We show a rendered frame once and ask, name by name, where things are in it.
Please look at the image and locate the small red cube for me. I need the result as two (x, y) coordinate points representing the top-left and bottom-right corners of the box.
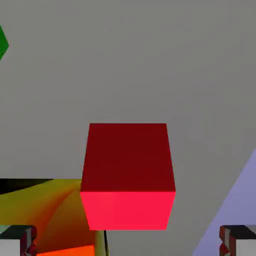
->
(79, 123), (177, 231)

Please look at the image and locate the small green cube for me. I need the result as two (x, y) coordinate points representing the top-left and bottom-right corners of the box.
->
(0, 23), (10, 61)

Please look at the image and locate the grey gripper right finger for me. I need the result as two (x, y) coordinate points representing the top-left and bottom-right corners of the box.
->
(219, 224), (256, 256)

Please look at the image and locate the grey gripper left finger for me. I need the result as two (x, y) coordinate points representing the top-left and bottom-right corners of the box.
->
(0, 224), (38, 256)

